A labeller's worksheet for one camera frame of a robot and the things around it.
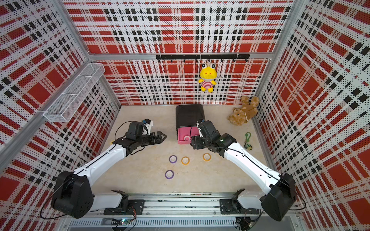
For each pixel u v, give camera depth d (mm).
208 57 887
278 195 378
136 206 738
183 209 735
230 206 734
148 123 771
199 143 679
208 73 912
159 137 762
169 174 847
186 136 866
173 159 909
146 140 730
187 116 960
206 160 909
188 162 903
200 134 679
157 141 753
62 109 691
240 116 1025
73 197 401
